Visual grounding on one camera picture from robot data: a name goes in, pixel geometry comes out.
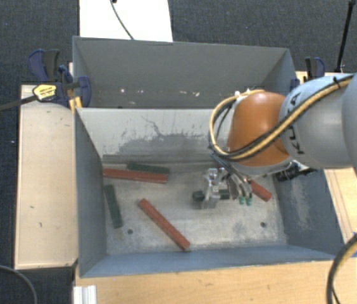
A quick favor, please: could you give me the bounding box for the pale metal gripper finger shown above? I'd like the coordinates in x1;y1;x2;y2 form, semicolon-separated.
199;198;220;210
201;180;221;195

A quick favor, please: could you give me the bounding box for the dark green block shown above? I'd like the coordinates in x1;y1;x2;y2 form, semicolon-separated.
126;161;171;175
103;184;124;229
192;191;230;201

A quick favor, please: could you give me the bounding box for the red-brown flat block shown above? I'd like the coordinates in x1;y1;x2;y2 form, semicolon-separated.
102;168;169;184
249;180;273;203
137;198;192;253

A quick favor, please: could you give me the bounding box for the grey metal bin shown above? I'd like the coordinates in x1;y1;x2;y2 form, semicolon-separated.
72;35;346;279

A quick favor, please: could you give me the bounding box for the pale wood flat board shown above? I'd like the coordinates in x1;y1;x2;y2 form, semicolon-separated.
13;84;79;270

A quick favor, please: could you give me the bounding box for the black cylinder on white bracket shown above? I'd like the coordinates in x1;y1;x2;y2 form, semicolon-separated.
274;160;318;182

